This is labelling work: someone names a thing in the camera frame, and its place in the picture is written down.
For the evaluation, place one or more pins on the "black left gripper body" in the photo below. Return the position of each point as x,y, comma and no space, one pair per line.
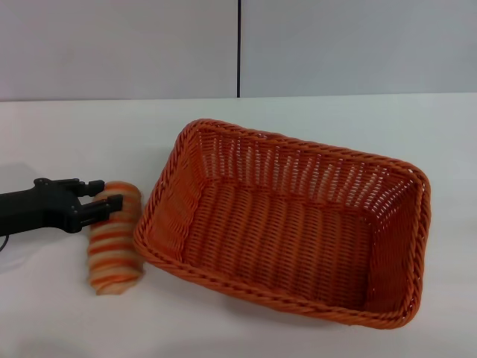
41,207

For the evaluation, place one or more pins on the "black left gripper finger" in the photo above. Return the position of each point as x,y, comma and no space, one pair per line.
91,188
98,209

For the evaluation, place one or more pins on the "orange striped bread roll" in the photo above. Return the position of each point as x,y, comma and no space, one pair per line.
113,253

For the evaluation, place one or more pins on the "orange woven plastic basket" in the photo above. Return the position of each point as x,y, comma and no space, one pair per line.
279,238

